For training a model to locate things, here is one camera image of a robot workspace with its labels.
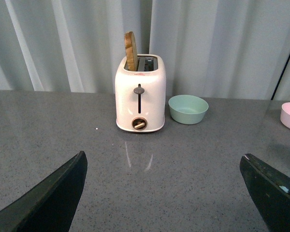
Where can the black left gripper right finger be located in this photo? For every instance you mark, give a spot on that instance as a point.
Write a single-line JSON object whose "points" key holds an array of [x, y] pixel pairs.
{"points": [[269, 190]]}

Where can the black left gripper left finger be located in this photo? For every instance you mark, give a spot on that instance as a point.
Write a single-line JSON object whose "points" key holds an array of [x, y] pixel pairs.
{"points": [[51, 205]]}

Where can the green bowl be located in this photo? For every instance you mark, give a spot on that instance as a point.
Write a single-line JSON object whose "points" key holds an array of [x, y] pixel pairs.
{"points": [[187, 109]]}

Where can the cream white toaster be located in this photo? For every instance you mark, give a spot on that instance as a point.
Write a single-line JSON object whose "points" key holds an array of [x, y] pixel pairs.
{"points": [[140, 95]]}

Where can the toasted bread slice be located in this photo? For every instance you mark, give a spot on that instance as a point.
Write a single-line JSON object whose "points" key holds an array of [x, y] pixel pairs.
{"points": [[131, 51]]}

